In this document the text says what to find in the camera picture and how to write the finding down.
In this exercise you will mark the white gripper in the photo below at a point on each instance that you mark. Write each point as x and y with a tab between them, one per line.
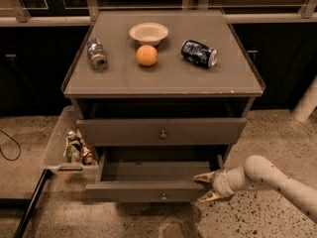
222	183

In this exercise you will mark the grey drawer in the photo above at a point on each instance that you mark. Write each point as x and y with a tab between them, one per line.
154	174
161	132

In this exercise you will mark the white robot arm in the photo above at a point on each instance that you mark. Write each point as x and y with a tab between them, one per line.
257	173

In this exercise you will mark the grey top drawer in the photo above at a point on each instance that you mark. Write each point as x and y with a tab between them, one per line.
161	132

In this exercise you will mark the grey drawer cabinet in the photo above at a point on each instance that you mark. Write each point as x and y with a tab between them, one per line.
173	87

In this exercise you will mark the brown snack bag in bin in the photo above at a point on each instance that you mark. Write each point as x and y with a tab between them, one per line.
86	154

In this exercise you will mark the white pillar base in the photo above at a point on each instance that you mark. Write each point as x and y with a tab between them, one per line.
307	103

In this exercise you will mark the blue soda can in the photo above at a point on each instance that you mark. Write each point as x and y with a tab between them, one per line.
199	53

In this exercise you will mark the green bottle in bin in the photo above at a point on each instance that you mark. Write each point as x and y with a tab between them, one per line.
72	148

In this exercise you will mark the clear plastic bin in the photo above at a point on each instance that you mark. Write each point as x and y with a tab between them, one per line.
54	159

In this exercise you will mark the orange fruit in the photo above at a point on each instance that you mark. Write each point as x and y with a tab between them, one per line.
147	55

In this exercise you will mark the white paper bowl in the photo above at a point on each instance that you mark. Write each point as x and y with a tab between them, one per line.
149	33

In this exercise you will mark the silver crushed can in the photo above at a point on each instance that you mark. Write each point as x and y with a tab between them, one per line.
96	54

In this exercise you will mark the black floor rail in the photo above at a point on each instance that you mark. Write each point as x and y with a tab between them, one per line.
31	205

